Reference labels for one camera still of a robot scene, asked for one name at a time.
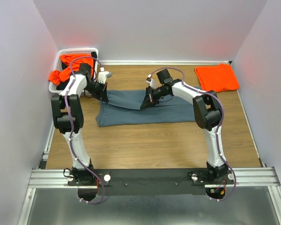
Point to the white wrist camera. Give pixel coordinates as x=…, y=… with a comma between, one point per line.
x=103, y=75
x=151, y=82

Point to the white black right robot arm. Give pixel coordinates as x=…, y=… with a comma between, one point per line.
x=208, y=114

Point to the crumpled orange t shirt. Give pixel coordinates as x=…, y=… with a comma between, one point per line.
x=56, y=77

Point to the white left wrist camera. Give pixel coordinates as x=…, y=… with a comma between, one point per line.
x=103, y=75

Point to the aluminium extrusion rail frame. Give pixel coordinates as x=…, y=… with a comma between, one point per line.
x=255, y=201

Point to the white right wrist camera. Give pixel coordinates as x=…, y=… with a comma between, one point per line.
x=151, y=82

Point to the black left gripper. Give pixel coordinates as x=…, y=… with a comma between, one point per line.
x=102, y=94

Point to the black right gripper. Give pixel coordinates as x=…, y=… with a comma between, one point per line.
x=149, y=100

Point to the black t shirt in basket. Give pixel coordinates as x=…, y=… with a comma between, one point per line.
x=63, y=66

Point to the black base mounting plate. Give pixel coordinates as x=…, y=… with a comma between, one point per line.
x=121, y=182

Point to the blue grey t shirt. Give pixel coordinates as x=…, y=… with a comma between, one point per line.
x=123, y=108

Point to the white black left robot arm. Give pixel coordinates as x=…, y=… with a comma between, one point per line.
x=69, y=120

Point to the folded orange t shirt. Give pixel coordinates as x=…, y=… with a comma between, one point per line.
x=218, y=78

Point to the white plastic laundry basket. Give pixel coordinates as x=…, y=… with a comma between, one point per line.
x=57, y=63

